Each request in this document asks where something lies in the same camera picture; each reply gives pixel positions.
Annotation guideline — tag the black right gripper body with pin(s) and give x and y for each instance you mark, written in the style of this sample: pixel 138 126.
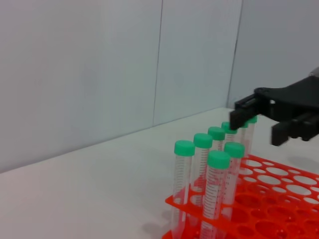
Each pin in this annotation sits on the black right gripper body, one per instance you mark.
pixel 294 99

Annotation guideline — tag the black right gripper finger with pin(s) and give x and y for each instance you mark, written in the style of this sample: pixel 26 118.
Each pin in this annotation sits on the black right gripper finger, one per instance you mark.
pixel 243 115
pixel 299 129

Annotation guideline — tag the clear tube with green cap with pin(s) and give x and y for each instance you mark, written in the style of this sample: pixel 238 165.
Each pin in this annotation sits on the clear tube with green cap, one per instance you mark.
pixel 218 159
pixel 253 120
pixel 184 147
pixel 225 125
pixel 203 140
pixel 216 133
pixel 234 150

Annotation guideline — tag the orange test tube rack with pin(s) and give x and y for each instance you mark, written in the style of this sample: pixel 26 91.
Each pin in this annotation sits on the orange test tube rack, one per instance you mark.
pixel 269 206

